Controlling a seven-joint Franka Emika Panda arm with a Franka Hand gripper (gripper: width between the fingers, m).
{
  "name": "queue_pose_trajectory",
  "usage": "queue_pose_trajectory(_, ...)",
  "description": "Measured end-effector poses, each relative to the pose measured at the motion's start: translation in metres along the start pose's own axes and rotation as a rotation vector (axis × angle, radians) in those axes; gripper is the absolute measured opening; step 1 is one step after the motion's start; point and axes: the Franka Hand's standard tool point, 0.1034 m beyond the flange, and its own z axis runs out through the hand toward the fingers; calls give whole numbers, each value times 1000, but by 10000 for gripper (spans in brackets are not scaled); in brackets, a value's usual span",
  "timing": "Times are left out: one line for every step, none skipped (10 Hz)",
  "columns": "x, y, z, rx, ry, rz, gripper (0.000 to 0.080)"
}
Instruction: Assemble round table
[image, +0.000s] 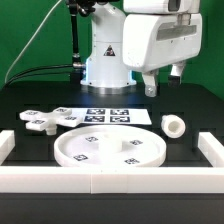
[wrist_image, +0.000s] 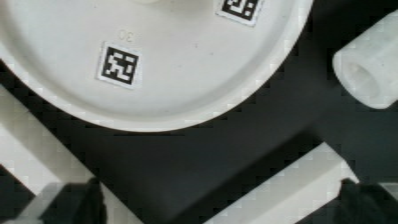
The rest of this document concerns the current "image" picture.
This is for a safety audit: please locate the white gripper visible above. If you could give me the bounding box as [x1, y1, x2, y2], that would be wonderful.
[123, 14, 202, 97]

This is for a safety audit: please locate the white round table top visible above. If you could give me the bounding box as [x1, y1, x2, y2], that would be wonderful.
[54, 125, 166, 168]

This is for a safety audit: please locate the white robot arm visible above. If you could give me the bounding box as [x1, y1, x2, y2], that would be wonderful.
[80, 0, 202, 97]

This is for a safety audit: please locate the white right fence bar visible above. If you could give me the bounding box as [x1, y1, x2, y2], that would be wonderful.
[198, 132, 224, 168]

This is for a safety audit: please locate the white fence bar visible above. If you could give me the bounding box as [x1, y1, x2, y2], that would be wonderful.
[198, 132, 224, 168]
[0, 166, 224, 194]
[0, 130, 15, 166]

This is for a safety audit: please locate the white marker sheet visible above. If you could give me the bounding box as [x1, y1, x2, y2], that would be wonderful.
[72, 108, 152, 125]

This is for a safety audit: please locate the white cross-shaped table base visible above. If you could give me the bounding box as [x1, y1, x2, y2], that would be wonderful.
[19, 107, 82, 136]

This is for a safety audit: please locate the white left fence bar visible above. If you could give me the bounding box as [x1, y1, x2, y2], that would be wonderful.
[0, 130, 15, 166]

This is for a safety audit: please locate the white front fence bar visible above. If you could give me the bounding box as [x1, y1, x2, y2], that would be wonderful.
[0, 166, 224, 194]

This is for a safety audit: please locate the black cable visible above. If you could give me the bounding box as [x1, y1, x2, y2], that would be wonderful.
[2, 64, 75, 88]

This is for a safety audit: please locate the white cable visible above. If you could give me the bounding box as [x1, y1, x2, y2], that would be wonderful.
[3, 0, 64, 84]

